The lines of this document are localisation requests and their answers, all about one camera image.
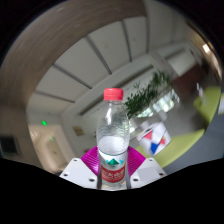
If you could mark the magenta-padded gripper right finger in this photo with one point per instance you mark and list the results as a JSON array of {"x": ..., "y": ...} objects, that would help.
[{"x": 146, "y": 171}]

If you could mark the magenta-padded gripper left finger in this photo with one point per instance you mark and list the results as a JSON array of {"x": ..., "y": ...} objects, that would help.
[{"x": 78, "y": 171}]

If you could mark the clear red-capped water bottle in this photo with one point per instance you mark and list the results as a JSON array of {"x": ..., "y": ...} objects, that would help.
[{"x": 112, "y": 133}]

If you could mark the white box with coloured triangles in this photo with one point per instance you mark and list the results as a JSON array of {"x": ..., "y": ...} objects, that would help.
[{"x": 153, "y": 138}]

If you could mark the large lime green table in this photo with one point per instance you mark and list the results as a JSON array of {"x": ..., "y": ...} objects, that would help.
[{"x": 183, "y": 143}]

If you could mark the green exit sign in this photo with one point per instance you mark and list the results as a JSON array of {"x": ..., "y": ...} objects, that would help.
[{"x": 44, "y": 122}]

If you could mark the potted green plants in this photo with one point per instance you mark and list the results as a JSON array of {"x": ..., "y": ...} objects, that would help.
[{"x": 143, "y": 98}]

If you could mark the small lime green table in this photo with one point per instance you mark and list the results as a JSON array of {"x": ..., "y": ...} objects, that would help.
[{"x": 210, "y": 103}]

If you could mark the framed wall picture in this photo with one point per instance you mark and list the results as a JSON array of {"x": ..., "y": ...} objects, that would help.
[{"x": 79, "y": 131}]

